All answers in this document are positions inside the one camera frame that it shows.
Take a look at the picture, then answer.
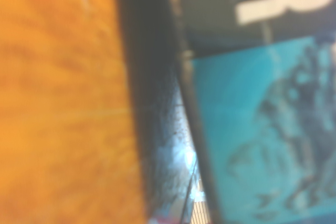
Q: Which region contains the blue cover paperback book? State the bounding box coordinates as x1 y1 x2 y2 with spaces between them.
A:
114 0 336 224

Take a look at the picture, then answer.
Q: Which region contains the wooden bookshelf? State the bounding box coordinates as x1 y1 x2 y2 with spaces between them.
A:
0 0 149 224

